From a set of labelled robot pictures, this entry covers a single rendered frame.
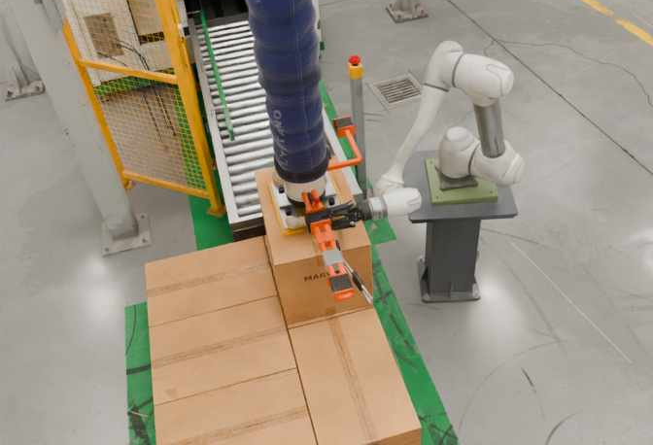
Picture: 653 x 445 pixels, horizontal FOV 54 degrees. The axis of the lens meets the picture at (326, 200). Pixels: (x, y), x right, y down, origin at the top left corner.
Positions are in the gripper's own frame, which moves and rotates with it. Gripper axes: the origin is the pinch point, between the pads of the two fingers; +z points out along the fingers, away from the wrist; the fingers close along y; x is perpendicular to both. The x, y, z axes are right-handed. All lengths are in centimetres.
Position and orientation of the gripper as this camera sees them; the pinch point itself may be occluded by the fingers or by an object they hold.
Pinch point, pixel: (320, 222)
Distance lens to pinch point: 252.6
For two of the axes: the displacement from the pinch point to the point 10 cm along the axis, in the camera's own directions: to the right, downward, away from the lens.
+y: 0.8, 7.2, 6.9
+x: -2.6, -6.5, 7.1
